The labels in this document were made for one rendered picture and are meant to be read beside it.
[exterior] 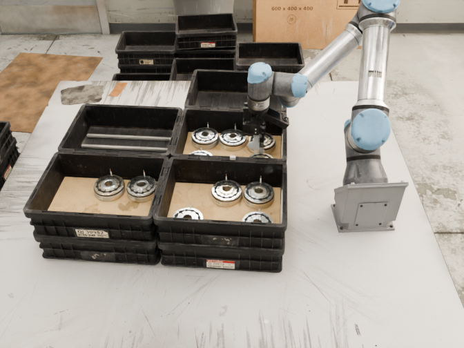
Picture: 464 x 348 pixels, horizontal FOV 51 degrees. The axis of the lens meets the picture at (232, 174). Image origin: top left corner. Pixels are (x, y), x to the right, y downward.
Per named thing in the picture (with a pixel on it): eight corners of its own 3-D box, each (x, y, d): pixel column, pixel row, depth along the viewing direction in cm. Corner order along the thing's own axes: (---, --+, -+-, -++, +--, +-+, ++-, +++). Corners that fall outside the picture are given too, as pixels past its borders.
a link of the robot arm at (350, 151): (378, 158, 173) (375, 121, 174) (385, 152, 160) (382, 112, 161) (343, 160, 174) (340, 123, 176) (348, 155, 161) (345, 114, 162)
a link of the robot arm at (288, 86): (306, 81, 166) (275, 78, 168) (308, 71, 155) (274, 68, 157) (304, 103, 166) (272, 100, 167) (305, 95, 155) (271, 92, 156)
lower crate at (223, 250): (282, 209, 179) (284, 185, 171) (282, 275, 156) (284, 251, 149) (175, 204, 181) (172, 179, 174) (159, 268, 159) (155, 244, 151)
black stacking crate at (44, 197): (172, 182, 174) (168, 157, 167) (155, 246, 152) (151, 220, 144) (63, 177, 177) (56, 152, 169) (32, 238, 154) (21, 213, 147)
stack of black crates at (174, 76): (236, 103, 334) (236, 58, 311) (235, 128, 311) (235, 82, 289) (177, 103, 334) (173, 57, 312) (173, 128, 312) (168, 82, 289)
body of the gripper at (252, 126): (244, 123, 179) (244, 97, 171) (267, 124, 179) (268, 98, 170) (242, 137, 174) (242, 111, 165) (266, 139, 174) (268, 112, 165)
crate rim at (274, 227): (286, 166, 165) (286, 161, 164) (286, 233, 143) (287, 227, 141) (170, 161, 168) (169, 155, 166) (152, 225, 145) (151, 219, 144)
